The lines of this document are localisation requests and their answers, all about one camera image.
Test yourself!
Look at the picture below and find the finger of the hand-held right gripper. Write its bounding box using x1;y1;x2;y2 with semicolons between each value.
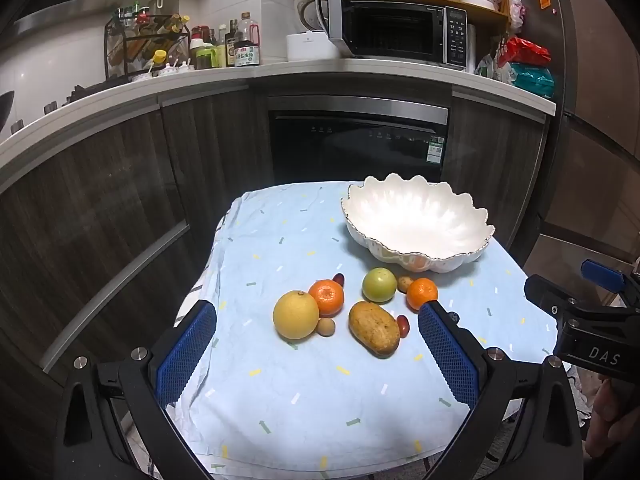
524;274;608;320
581;259;640;295

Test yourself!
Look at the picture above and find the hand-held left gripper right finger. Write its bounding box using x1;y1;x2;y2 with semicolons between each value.
417;300;586;480

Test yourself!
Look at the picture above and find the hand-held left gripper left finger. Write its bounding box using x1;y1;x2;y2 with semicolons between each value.
52;300;218;480

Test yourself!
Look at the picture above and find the orange tangerine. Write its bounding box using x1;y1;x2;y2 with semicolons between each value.
405;277;439;312
308;278;346;316

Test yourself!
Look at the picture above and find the yellow-brown mango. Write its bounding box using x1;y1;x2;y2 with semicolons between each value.
348;301;401;358

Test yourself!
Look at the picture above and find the green apple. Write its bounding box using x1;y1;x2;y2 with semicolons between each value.
362;267;398;303

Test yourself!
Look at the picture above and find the round yellow lemon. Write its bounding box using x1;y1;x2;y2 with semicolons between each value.
272;290;320;341

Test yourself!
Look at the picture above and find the white scalloped bowl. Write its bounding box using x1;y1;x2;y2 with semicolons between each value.
341;172;496;273

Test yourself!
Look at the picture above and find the person's right hand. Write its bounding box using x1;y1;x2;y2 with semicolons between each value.
587;375;640;461

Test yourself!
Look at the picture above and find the light blue patterned tablecloth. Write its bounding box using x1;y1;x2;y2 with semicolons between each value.
170;180;566;480

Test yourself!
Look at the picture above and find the dark refrigerator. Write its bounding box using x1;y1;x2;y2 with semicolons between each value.
500;0;640;281

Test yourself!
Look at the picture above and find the kitchen counter with wooden cabinets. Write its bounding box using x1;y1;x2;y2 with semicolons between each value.
0;57;558;411

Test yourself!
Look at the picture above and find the teal snack bag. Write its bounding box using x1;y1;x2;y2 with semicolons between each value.
510;62;556;100

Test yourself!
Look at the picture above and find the red snack bag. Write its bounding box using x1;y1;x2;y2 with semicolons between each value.
505;37;551;68

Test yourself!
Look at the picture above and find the black gas stove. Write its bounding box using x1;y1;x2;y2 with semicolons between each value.
60;82;108;108

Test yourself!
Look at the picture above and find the green lidded jug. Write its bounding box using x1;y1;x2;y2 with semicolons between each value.
195;39;227;70

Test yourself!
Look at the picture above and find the large soy sauce bottle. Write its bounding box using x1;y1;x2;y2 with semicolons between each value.
234;12;262;67

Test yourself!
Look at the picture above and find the black microwave oven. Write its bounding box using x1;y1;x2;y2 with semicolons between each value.
316;0;476;73

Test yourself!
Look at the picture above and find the slim dark sauce bottle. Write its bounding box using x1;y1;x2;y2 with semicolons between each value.
225;20;240;68

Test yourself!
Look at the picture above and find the white box appliance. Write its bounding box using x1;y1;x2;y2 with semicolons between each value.
286;31;337;61

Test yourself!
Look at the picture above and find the white rice cooker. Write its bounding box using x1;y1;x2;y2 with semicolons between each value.
294;0;331;36

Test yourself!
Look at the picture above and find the black wire spice rack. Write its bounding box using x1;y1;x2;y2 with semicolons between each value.
104;7;192;81

